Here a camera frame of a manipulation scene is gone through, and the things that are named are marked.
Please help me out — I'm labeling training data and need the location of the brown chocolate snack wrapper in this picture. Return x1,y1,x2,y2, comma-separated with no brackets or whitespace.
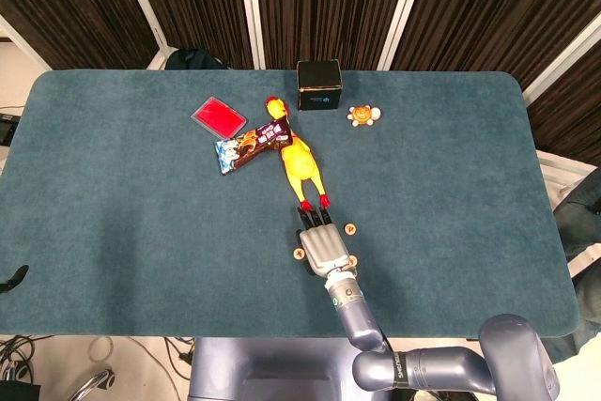
213,119,295,177

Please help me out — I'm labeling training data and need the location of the white cable loop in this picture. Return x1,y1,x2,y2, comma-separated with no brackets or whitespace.
88,335,114,360

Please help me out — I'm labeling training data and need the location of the black cable bundle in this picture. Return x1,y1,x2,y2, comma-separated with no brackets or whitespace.
0,334,53,381

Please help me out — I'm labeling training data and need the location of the orange white turtle toy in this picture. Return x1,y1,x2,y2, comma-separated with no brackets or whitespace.
347,104,383,129

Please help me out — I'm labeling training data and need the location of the black bag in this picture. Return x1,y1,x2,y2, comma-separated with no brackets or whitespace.
163,47,230,71

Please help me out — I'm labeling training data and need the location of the black power cable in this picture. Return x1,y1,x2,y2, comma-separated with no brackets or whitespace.
162,337,196,369

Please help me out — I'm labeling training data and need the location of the red card in clear case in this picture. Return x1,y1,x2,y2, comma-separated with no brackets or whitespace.
190,96,248,137

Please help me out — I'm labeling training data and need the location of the black cube box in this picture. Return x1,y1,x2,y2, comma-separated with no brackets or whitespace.
296,58,345,112

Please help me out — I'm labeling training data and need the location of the blue felt table mat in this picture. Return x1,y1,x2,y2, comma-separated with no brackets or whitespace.
0,69,579,340

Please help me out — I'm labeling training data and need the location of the black flat box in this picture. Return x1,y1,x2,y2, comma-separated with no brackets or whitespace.
0,384,42,401

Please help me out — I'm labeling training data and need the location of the chrome chair leg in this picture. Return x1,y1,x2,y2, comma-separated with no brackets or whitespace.
69,367,116,401

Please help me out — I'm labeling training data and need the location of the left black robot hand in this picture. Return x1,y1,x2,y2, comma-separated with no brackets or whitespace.
0,264,30,295

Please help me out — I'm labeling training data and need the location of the yellow rubber chicken toy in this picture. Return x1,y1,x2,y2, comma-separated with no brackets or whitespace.
264,96,332,212

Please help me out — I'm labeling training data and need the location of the white metal rack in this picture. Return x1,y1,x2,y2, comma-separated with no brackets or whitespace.
534,149,601,214

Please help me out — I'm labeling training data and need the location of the blue-grey robot torso base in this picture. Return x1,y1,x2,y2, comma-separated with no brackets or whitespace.
188,337,391,401

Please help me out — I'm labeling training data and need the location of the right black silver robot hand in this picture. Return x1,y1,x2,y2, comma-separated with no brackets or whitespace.
294,206,357,279

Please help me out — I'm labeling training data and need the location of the black electronic device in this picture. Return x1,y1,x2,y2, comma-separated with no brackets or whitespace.
0,112,20,144

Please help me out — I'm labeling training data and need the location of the person leg in jeans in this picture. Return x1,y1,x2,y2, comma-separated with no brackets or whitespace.
553,170,601,350

